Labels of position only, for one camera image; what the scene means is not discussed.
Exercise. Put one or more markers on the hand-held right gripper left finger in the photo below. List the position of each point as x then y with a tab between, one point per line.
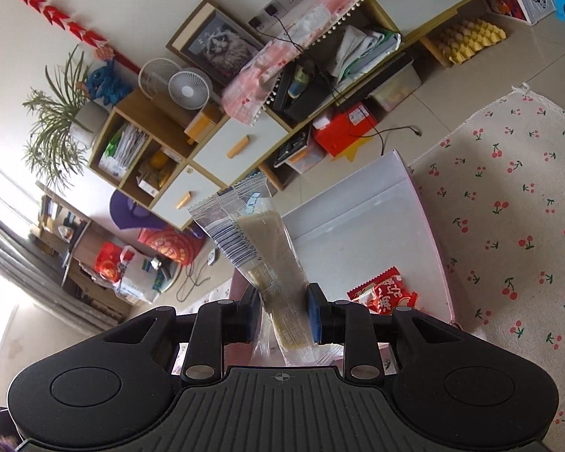
253	315

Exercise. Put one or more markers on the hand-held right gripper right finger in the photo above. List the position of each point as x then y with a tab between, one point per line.
314	315

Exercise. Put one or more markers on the clear packet with beige snack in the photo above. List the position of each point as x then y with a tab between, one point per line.
268	245

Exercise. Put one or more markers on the pink storage box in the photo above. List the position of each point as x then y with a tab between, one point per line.
358	216

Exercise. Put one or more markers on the red snack packet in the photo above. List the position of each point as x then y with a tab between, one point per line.
386	294

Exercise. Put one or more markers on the white shopping bag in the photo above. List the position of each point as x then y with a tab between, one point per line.
139	282

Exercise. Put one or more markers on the red gift bag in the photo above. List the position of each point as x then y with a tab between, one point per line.
110	263

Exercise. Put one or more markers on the small clear bin black lid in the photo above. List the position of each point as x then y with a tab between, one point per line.
299	153

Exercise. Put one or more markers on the yellow star paper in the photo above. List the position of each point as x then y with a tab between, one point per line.
353	151

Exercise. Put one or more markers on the wooden cabinet with white drawers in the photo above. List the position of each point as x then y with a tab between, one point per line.
245	146

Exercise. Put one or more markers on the yellow fruit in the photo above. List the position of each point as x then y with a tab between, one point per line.
160	162

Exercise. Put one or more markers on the red cardboard box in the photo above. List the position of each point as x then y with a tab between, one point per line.
346	129

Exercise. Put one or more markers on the wooden side desk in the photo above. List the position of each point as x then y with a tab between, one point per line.
75	245

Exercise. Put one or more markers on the orange cardboard box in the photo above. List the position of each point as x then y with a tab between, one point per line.
202	125

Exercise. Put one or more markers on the bundle of white packets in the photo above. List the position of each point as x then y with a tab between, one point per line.
122	150

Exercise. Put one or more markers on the black open case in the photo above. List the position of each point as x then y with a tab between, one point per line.
301	99

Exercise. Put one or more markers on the cherry print floor mat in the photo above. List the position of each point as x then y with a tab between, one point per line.
513	226

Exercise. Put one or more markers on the grey curtain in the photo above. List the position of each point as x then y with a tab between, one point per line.
33	268

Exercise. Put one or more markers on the white desk fan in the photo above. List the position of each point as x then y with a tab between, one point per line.
189	88

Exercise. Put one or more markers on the large clear bin black lid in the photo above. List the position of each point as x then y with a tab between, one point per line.
398	84

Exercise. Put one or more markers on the pink cherry print cloth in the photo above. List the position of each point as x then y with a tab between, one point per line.
263	68

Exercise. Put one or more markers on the blue plush toy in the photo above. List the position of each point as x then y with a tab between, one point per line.
104	85

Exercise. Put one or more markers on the framed cat picture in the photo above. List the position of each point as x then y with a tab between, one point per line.
219	42

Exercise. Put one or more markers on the potted green plant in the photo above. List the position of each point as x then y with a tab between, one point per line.
59	117

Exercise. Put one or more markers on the black charger plug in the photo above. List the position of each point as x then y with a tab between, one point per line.
270	11

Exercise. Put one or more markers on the yellow egg tray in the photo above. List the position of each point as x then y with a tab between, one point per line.
471	37

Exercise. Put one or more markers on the red printed box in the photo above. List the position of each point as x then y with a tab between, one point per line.
501	4

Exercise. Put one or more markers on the grey wall socket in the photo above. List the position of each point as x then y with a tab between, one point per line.
288	1

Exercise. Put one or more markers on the red paper wall garland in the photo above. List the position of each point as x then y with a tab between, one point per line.
56	12

